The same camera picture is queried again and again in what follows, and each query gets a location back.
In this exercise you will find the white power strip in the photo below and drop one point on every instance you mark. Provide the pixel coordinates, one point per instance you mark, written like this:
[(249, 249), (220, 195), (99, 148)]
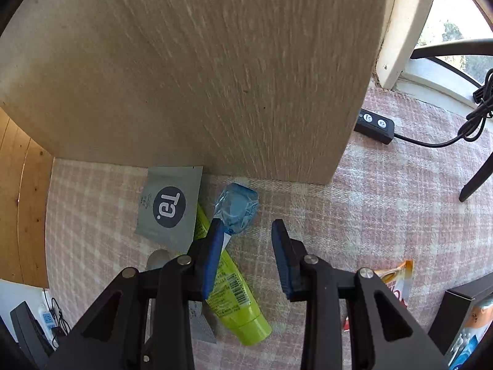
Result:
[(48, 320)]

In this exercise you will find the white window frame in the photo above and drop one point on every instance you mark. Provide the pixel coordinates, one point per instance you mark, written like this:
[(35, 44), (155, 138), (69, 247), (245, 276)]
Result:
[(408, 27)]

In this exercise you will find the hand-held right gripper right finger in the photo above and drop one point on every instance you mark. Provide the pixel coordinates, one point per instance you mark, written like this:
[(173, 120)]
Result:
[(283, 258)]

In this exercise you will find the grey sachet with round logo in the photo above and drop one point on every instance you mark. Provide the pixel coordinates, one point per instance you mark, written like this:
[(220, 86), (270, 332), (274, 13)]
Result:
[(202, 325), (169, 208)]

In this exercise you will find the pink plaid tablecloth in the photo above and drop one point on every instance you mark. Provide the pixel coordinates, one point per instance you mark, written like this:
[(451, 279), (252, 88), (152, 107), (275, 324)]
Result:
[(385, 208)]

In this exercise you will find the orange and white packet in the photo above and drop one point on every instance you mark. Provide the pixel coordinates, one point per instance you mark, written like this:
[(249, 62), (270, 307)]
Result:
[(483, 314)]

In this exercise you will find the black tripod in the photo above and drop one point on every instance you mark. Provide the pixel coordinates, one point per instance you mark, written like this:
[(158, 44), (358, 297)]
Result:
[(473, 185)]

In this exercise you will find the green tube with white cap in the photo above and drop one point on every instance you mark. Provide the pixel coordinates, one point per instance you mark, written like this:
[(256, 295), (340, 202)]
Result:
[(235, 300)]

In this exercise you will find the blue packet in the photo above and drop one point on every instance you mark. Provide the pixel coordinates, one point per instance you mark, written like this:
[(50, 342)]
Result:
[(464, 356)]

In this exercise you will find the black container box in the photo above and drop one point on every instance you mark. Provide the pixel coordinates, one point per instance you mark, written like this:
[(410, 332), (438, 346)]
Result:
[(454, 312)]

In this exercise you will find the beige wooden board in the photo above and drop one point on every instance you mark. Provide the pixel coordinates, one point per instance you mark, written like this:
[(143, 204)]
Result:
[(192, 65)]

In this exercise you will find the pine wood panel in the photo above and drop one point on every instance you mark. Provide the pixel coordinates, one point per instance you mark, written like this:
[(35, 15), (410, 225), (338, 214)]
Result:
[(23, 200)]

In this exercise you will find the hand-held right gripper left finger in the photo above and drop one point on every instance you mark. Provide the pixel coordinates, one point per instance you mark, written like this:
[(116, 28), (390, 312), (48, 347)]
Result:
[(213, 254)]

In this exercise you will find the red and yellow sachet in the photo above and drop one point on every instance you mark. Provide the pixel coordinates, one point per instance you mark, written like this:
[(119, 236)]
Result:
[(396, 281)]

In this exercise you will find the blue clear-wrapped item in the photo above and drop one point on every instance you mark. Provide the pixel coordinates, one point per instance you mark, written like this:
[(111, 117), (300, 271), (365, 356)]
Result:
[(235, 208)]

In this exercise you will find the pack of cotton swabs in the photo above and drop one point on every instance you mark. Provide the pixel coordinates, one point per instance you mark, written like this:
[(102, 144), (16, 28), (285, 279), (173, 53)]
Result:
[(464, 339)]

